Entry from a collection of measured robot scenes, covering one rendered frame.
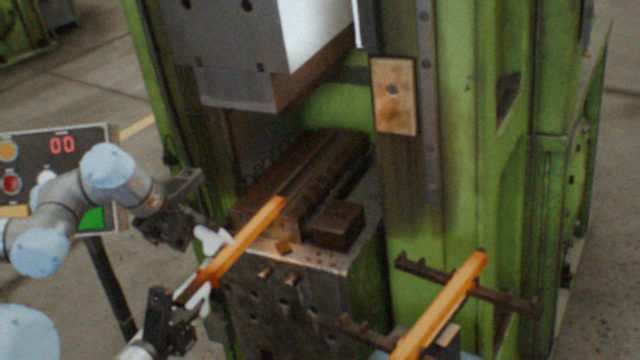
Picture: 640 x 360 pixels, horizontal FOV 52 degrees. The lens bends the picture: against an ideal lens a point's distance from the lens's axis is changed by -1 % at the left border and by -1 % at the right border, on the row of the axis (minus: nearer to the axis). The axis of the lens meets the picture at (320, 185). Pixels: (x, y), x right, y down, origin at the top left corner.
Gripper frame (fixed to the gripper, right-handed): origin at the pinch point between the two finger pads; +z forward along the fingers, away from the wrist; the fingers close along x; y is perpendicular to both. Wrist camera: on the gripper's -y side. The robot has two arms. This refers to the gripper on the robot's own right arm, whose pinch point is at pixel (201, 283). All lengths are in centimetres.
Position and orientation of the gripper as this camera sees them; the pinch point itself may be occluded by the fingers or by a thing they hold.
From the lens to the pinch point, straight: 143.2
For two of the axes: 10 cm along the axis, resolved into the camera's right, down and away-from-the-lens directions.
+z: 4.6, -5.3, 7.2
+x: 8.8, 1.5, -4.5
